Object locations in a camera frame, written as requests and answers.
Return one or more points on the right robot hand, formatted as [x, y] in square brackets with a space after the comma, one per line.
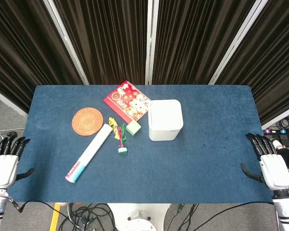
[274, 168]

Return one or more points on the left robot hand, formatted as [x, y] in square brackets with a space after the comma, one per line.
[3, 166]

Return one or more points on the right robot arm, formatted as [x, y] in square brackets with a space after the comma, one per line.
[286, 209]

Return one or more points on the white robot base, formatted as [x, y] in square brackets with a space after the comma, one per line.
[138, 217]

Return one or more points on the white square container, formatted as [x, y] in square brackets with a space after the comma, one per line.
[165, 120]

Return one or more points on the black power strip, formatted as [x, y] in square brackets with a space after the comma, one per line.
[282, 131]

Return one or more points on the white rolled paper tube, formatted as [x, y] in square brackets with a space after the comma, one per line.
[89, 154]

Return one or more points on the round woven orange coaster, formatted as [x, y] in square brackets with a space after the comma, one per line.
[87, 121]

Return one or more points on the colourful feather shuttlecock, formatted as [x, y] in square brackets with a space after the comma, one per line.
[119, 137]

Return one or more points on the blue table cloth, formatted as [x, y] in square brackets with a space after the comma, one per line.
[144, 144]

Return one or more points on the green white cube block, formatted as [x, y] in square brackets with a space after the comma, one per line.
[133, 127]

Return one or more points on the red calendar booklet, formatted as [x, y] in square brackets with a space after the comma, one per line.
[127, 101]

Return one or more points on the black curtain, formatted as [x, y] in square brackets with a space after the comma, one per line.
[144, 41]

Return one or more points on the white frame post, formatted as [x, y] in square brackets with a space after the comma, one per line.
[67, 42]
[150, 42]
[238, 41]

